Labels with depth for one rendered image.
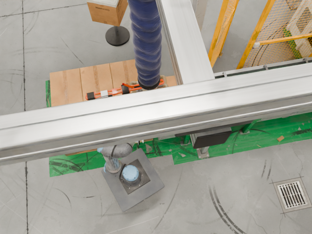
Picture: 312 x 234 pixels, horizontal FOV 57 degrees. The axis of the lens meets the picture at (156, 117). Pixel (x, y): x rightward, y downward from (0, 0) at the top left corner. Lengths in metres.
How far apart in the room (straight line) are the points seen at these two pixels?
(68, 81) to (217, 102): 3.38
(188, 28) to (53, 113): 0.53
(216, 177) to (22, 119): 3.43
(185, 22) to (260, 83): 0.39
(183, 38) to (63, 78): 3.14
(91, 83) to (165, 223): 2.01
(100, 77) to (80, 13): 1.77
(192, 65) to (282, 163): 3.47
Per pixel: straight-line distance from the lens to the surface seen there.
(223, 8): 3.01
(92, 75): 3.91
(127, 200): 3.09
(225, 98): 0.68
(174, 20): 1.01
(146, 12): 1.99
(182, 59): 0.91
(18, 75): 4.94
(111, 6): 3.98
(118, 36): 4.89
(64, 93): 3.87
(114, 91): 2.95
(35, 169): 4.22
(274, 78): 0.74
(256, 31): 3.49
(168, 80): 3.32
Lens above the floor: 3.80
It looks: 67 degrees down
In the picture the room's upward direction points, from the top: straight up
